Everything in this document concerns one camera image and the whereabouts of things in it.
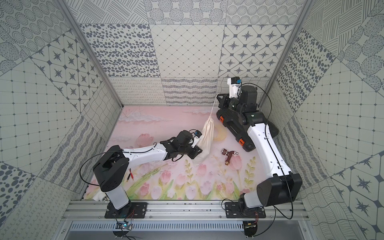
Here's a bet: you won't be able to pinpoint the black plastic tool case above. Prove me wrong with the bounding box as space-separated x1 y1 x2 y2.
217 109 279 152

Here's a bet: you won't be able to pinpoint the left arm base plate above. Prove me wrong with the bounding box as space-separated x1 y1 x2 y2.
105 202 148 219

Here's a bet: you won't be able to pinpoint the white bag drawstring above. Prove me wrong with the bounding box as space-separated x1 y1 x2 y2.
210 94 219 118

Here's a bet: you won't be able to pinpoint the white cloth drawstring bag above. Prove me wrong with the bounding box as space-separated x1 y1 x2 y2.
193 116 214 166

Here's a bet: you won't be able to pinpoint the green circuit board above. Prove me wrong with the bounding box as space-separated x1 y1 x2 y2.
118 222 133 231

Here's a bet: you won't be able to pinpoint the white pipe fitting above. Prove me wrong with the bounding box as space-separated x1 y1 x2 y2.
93 192 109 202

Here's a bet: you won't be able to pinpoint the dark red garden hose nozzle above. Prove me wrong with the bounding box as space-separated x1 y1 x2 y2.
221 149 239 166

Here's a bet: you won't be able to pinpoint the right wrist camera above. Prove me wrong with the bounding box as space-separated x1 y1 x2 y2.
227 77 242 99

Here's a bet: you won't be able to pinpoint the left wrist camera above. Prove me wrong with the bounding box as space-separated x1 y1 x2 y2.
192 130 203 139

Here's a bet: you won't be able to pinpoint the red black alligator clip leads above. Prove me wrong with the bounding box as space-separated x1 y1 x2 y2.
127 169 134 182

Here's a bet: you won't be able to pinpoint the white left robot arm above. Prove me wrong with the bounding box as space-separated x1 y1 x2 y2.
93 130 203 210

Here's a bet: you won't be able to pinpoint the aluminium front rail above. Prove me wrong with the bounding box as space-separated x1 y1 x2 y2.
63 201 309 221

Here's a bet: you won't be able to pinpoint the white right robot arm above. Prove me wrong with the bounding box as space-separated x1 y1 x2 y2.
217 78 303 209

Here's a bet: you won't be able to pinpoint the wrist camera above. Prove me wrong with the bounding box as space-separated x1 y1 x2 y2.
192 130 203 139
227 77 242 99

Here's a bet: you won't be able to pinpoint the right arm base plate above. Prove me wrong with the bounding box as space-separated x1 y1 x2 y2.
223 202 266 219

